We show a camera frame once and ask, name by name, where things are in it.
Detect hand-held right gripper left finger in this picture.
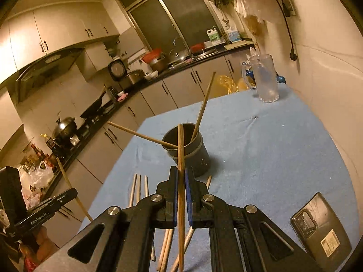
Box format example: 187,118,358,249
34,166,179,272

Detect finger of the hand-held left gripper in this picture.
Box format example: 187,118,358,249
26,188,78,212

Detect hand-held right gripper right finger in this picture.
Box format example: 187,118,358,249
184,167,322,272

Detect wooden chopstick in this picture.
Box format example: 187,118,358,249
107,121,179,149
135,174,142,204
128,174,137,208
56,157,93,223
177,123,185,272
191,72,216,143
144,175,156,262
170,175,213,272

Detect dark grey chopstick holder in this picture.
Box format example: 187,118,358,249
162,123,211,177

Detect person's left hand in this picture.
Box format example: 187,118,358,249
18,227,59,271

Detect gas stove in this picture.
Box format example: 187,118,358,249
52,102,114,155

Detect metal pot with lid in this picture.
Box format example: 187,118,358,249
52,112,78,143

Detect blue tablecloth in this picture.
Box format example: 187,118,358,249
76,83,361,272

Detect black wok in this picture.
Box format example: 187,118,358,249
80,89,107,119

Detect lower kitchen cabinets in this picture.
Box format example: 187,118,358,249
42,54,250,247

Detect kitchen cabinets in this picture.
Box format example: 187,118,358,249
42,54,250,247
0,4,120,91

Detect black countertop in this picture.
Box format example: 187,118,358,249
17,44,254,193

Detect yellow plastic bag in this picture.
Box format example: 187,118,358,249
216,75,239,95

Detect rice cooker with open lid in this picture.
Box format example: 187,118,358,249
108,59,146,90

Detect black range hood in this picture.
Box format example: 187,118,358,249
15,48,86,102

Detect black smartphone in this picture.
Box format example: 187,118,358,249
290,192,352,271

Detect glass pan lid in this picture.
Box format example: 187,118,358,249
169,48,189,63

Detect clear glass pitcher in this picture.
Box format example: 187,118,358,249
242,54,280,103

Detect red plastic basin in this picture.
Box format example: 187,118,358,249
141,49,163,63

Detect wooden cutting board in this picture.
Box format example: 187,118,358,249
224,40,254,49

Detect upper kitchen cabinets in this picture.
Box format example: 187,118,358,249
0,4,120,91

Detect green label detergent jug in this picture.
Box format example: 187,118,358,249
206,26,222,42

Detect blue label bottle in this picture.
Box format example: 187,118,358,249
227,26,241,42

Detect sliding window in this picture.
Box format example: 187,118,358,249
115,0,227,58

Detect hanging bag with flatbread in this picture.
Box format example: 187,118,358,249
235,0,281,24

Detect black cable with plug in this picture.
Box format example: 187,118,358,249
269,0,299,62

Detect wall socket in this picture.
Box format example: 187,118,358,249
283,0,297,17

